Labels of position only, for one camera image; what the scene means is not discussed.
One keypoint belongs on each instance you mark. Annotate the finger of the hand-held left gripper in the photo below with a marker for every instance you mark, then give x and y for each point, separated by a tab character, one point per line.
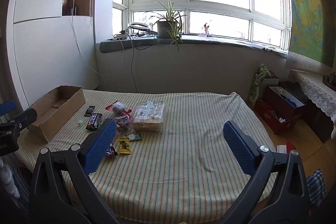
7	107
26	116

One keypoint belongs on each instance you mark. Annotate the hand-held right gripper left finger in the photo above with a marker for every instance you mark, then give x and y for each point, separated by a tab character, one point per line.
101	146

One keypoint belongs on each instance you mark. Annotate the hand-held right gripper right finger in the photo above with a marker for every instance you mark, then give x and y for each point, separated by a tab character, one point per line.
239	150

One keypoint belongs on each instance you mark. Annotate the purple chocolate bar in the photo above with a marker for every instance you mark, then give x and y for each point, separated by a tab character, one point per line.
112	151

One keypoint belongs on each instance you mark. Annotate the dark chocolate bar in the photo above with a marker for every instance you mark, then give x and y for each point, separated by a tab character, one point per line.
94	121

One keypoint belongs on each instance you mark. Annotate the clear red-edged snack packet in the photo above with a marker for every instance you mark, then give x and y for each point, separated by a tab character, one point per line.
118	107
124	119

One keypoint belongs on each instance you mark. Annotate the light green candy packet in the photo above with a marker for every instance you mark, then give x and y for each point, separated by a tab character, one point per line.
135	137

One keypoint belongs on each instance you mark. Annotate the brown cardboard box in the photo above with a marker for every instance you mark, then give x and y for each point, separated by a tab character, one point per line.
63	108

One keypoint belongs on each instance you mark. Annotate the large clear biscuit pack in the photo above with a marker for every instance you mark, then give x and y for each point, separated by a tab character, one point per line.
149	116

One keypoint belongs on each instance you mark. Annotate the person's left forearm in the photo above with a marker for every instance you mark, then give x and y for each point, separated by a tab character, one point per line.
8	179

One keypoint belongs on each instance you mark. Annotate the green yellow snack packet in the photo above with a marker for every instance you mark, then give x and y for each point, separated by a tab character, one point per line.
125	146

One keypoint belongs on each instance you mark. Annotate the small green wrapped candy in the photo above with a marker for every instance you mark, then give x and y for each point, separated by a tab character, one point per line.
80	123

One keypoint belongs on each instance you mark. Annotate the black candy packet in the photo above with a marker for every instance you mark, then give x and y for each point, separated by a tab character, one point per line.
89	111

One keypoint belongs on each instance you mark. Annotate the red carton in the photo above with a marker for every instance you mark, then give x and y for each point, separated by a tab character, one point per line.
270	116

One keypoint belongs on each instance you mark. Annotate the dark red storage box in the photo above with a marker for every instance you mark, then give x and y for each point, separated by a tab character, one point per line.
283	106

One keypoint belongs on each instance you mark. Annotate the white cabinet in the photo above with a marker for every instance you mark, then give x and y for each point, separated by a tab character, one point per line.
52	56

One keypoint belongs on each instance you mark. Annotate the striped blanket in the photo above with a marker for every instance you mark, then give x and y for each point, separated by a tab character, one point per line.
170	161

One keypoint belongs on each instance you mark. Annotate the green printed bag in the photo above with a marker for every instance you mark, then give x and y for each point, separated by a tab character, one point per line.
258	82

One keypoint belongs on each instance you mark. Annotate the blue plaid cloth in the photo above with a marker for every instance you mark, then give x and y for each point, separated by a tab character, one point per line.
316	187

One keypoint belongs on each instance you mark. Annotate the white lace tablecloth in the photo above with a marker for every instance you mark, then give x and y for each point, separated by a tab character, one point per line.
315	87

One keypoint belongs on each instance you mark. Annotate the white power strip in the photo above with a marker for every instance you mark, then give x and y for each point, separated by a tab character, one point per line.
122	36

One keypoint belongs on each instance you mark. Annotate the small figurine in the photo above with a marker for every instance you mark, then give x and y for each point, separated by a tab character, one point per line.
206	29

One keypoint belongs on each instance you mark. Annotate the potted spider plant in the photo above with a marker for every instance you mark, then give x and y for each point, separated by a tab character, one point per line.
165	28

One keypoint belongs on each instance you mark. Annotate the yellow wall poster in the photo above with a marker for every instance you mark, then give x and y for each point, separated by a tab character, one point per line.
307	16

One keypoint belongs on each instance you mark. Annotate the white window frame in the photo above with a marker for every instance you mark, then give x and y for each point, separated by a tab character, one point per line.
187	5

